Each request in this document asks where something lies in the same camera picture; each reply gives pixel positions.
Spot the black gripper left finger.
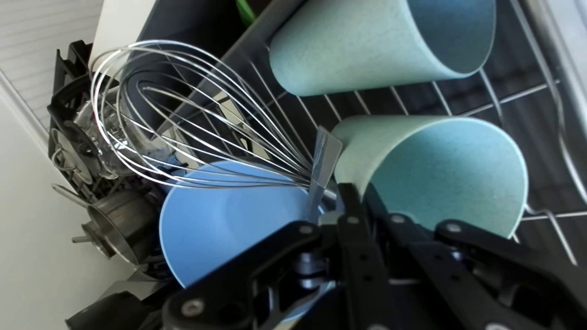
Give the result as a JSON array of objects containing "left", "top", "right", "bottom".
[{"left": 161, "top": 182, "right": 389, "bottom": 330}]

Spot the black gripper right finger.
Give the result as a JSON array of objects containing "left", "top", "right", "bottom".
[{"left": 365, "top": 188, "right": 587, "bottom": 330}]

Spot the light blue cup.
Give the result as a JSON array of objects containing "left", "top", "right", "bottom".
[
  {"left": 266, "top": 0, "right": 499, "bottom": 100},
  {"left": 330, "top": 114, "right": 532, "bottom": 243}
]

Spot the grey dish rack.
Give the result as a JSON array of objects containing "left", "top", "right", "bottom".
[{"left": 115, "top": 0, "right": 587, "bottom": 272}]

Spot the blue bowl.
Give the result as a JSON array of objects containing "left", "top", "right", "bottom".
[{"left": 158, "top": 160, "right": 326, "bottom": 290}]

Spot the black metal kitchen tool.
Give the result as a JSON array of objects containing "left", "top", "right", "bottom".
[{"left": 46, "top": 39, "right": 169, "bottom": 281}]

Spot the green utensil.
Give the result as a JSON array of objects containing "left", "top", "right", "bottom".
[{"left": 235, "top": 0, "right": 257, "bottom": 28}]

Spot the metal wire whisk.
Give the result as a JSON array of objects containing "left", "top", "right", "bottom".
[{"left": 88, "top": 39, "right": 345, "bottom": 213}]

